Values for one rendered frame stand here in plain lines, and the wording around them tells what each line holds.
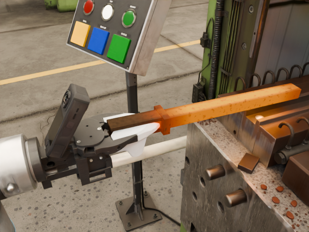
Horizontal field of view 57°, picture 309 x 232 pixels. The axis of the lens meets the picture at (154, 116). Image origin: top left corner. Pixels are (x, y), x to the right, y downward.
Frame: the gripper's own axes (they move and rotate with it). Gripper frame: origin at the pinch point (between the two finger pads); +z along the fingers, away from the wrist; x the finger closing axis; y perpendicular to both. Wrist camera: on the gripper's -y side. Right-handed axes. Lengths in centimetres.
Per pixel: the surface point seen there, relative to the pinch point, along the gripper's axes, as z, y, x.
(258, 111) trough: 26.0, 6.2, -1.4
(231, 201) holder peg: 12.8, 17.0, 9.8
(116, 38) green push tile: 7.0, 1.6, -45.8
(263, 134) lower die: 22.6, 7.1, 4.6
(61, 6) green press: 30, 95, -489
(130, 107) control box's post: 13, 35, -56
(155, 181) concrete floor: 31, 105, -75
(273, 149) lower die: 22.7, 8.7, 7.7
